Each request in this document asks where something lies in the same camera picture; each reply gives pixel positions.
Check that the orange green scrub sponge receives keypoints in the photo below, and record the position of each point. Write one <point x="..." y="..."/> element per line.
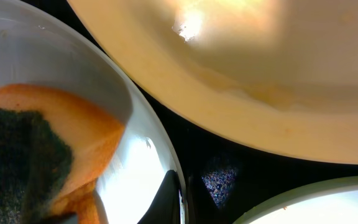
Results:
<point x="53" y="147"/>

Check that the yellow plate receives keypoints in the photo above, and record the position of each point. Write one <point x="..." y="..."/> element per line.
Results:
<point x="277" y="75"/>

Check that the light blue plate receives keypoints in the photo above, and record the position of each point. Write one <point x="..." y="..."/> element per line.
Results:
<point x="38" y="49"/>
<point x="332" y="201"/>

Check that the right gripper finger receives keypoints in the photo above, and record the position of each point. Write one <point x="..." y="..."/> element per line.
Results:
<point x="165" y="207"/>

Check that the round black serving tray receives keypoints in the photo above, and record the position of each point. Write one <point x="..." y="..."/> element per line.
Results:
<point x="226" y="179"/>

